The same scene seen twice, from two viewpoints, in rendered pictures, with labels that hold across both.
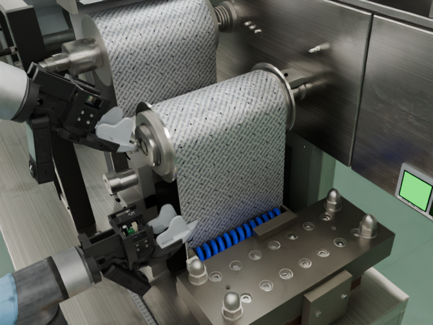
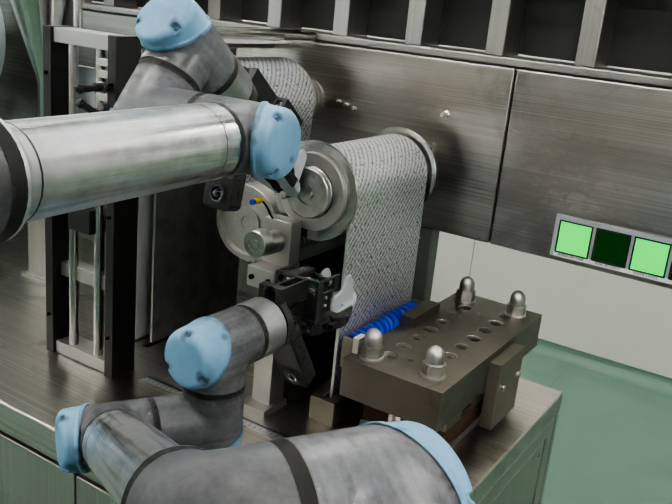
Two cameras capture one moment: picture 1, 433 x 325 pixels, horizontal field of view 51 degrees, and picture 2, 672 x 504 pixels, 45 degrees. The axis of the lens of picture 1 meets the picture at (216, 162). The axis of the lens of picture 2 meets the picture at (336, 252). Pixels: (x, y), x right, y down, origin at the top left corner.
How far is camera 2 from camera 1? 75 cm
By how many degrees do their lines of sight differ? 31
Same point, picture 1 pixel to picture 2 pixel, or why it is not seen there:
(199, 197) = (359, 261)
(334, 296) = (512, 370)
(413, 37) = (562, 84)
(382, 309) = (544, 403)
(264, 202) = (399, 291)
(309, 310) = (498, 380)
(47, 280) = (251, 321)
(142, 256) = (323, 317)
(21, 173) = not seen: outside the picture
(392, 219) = not seen: hidden behind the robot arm
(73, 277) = (274, 323)
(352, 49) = (492, 106)
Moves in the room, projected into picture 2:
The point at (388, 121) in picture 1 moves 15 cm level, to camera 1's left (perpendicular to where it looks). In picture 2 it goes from (538, 173) to (463, 174)
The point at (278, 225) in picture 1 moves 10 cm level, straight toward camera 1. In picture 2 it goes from (426, 310) to (452, 334)
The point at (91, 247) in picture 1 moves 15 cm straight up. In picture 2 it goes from (286, 290) to (296, 176)
